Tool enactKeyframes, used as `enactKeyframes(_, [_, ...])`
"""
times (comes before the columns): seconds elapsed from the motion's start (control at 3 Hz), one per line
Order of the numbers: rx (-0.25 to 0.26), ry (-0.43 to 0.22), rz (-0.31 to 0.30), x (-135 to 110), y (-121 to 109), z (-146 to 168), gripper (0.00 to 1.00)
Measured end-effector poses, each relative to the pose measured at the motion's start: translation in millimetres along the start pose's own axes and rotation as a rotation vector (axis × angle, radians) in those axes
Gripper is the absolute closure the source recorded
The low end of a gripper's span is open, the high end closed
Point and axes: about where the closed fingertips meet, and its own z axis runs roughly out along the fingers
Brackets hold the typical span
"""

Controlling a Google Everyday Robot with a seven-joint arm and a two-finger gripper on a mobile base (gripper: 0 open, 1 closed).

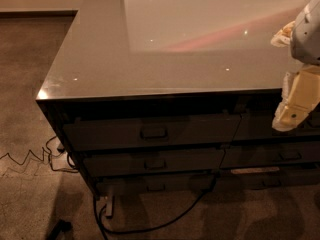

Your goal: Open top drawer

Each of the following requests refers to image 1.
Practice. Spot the cabinet leg foot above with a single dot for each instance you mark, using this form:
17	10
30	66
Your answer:
109	202

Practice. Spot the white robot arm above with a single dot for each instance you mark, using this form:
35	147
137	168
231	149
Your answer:
301	90

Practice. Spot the grey counter cabinet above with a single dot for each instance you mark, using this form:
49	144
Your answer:
124	59

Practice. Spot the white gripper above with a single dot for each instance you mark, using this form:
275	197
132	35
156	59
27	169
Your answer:
306	35

